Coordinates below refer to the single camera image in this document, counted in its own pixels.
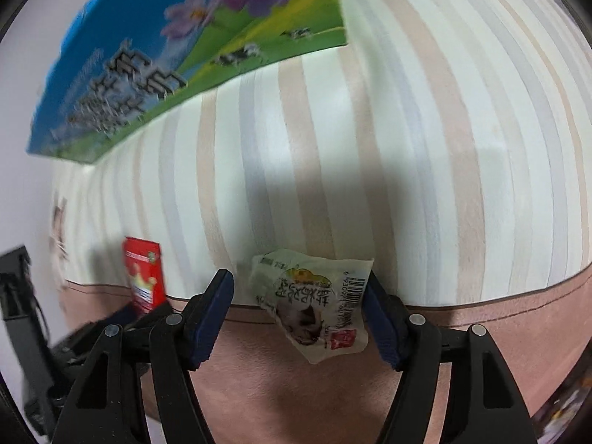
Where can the red snack box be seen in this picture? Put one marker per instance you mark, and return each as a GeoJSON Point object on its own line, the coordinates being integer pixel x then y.
{"type": "Point", "coordinates": [143, 268]}

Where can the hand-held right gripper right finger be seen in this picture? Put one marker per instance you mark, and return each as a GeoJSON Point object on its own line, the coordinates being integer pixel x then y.
{"type": "Point", "coordinates": [379, 323]}

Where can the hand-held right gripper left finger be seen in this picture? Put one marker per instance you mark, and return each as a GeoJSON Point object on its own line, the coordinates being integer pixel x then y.
{"type": "Point", "coordinates": [212, 319]}

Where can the small pale plum packet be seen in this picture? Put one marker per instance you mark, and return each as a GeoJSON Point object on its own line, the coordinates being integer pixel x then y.
{"type": "Point", "coordinates": [305, 305]}

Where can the dark printed packet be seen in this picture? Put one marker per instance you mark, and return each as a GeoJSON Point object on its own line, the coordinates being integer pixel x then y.
{"type": "Point", "coordinates": [557, 414]}

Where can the blue green milk carton box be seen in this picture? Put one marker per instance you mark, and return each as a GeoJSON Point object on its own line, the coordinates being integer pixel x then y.
{"type": "Point", "coordinates": [138, 78]}

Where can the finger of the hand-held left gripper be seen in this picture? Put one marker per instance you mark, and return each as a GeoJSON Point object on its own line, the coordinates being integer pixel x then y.
{"type": "Point", "coordinates": [83, 337]}

